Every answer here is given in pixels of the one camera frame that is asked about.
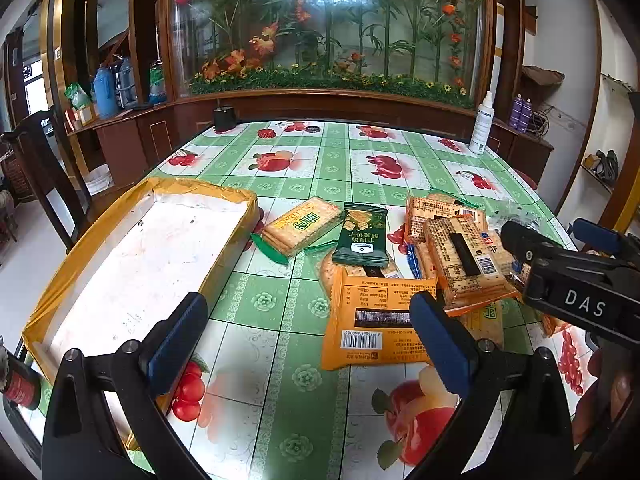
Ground yellow green cracker pack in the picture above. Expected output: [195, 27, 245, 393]
[458, 301, 504, 349]

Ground purple bottles on shelf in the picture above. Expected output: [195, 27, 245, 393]
[508, 94, 533, 132]

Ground grey thermos flask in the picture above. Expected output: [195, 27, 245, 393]
[116, 58, 137, 110]

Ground clear plastic wrapper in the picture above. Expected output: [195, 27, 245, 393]
[486, 202, 541, 233]

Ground yellow cardboard tray box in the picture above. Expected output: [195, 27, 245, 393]
[22, 175, 260, 456]

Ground orange soda cracker pack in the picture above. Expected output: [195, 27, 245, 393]
[424, 214, 518, 316]

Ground red label bottle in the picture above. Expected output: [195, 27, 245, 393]
[0, 346, 41, 411]

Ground glass flower display cabinet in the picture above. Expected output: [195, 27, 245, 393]
[165, 0, 494, 108]

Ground orange packet at right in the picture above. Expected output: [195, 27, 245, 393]
[540, 313, 572, 338]

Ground green Weidan cracker pack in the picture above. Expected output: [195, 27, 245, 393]
[250, 196, 343, 266]

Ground blue edged cracker pack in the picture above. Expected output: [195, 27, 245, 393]
[407, 242, 437, 280]

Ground white spray bottle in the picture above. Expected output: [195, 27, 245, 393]
[469, 90, 495, 155]

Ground dark wooden chair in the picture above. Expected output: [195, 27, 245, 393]
[1, 107, 100, 252]

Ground green snack bag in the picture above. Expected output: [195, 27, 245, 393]
[64, 82, 92, 110]

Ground dark green snack packet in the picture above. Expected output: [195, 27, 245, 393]
[332, 203, 388, 269]

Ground person's right hand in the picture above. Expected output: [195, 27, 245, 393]
[569, 346, 637, 449]

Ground large orange snack packet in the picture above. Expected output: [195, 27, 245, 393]
[320, 269, 437, 370]

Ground blue thermos flask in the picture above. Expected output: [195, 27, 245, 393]
[93, 66, 119, 119]

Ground orange cracker pack back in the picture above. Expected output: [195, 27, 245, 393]
[404, 193, 488, 244]

